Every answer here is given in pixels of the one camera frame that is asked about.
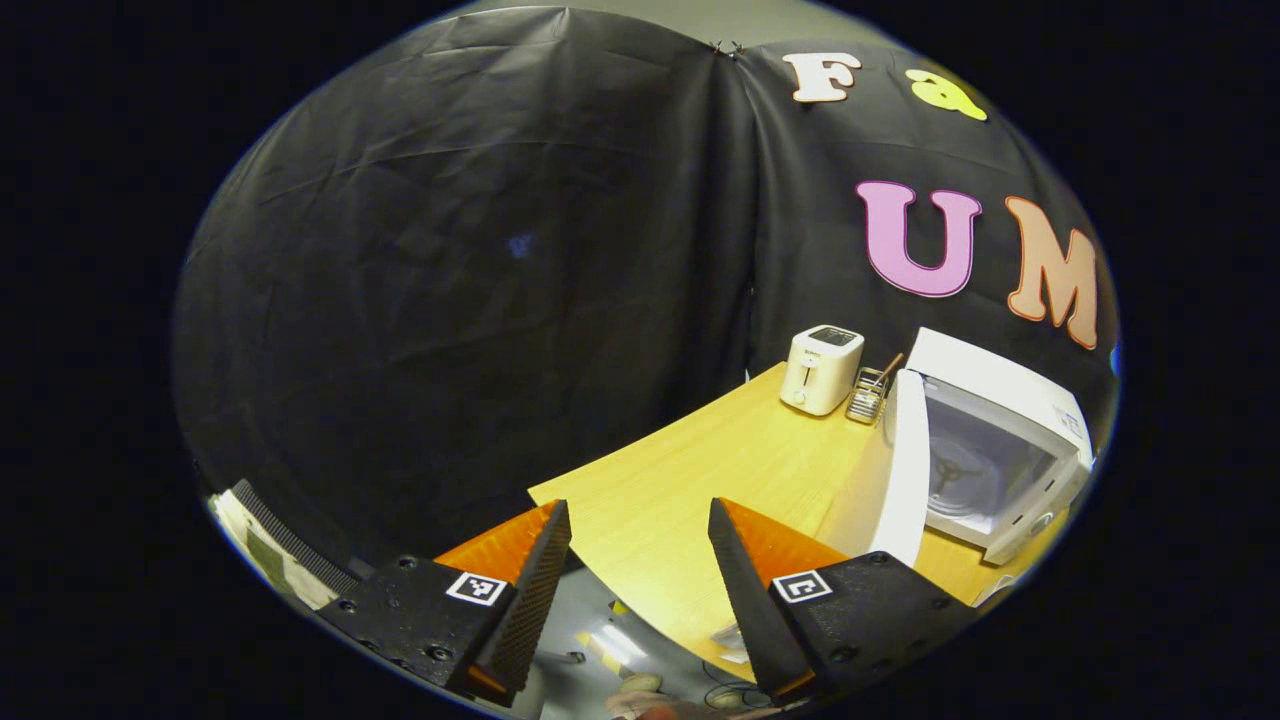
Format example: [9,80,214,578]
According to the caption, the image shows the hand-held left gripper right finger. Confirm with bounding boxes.
[707,496,986,703]

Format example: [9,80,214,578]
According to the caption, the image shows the clear utensil holder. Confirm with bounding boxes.
[845,366,893,426]

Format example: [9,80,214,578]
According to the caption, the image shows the black backdrop cloth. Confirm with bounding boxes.
[172,5,1121,601]

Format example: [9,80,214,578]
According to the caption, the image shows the white microwave oven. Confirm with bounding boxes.
[815,327,1096,569]

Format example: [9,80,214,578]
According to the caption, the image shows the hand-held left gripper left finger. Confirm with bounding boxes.
[315,498,573,709]

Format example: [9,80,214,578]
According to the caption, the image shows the white toaster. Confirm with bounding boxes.
[779,324,866,417]

